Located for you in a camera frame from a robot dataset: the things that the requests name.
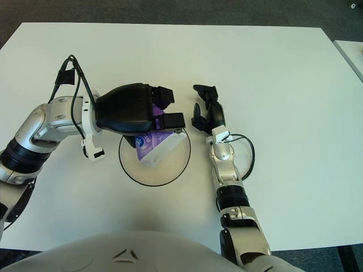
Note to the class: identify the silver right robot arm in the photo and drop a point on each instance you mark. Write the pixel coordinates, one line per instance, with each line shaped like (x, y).
(227, 170)

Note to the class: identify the purple tissue paper pack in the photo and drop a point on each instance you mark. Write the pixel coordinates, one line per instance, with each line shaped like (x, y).
(158, 147)

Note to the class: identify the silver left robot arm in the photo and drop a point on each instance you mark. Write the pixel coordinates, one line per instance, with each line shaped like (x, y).
(42, 122)

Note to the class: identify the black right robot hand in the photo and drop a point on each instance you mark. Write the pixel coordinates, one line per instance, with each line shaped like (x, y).
(218, 116)

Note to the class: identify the white side table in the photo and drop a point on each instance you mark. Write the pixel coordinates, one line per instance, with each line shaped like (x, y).
(351, 52)

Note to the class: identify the black table leg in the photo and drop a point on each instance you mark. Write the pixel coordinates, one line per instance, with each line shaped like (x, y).
(347, 259)

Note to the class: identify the white plate with black rim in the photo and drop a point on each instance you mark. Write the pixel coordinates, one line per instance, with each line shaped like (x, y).
(170, 170)

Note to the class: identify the grey robot torso shell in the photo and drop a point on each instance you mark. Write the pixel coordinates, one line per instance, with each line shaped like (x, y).
(122, 255)

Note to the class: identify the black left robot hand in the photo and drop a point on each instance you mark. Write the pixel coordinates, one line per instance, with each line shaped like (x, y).
(124, 109)

